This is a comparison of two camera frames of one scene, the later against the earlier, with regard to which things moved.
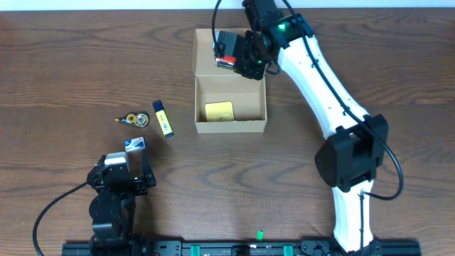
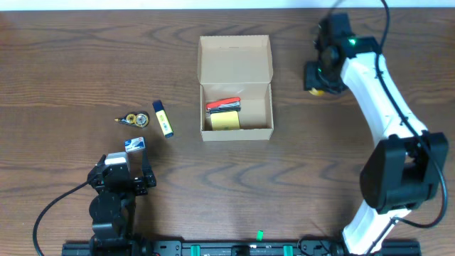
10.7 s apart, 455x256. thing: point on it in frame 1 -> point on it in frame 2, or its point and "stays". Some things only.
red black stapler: x=227 y=62 -> x=229 y=104
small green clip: x=260 y=235 stays
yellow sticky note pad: x=222 y=111 -> x=225 y=121
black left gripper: x=133 y=184 stays
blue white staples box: x=135 y=144 stays
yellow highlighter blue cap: x=163 y=118 stays
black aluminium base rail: x=308 y=247 stays
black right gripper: x=239 y=62 -> x=311 y=79
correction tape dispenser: x=140 y=119 stays
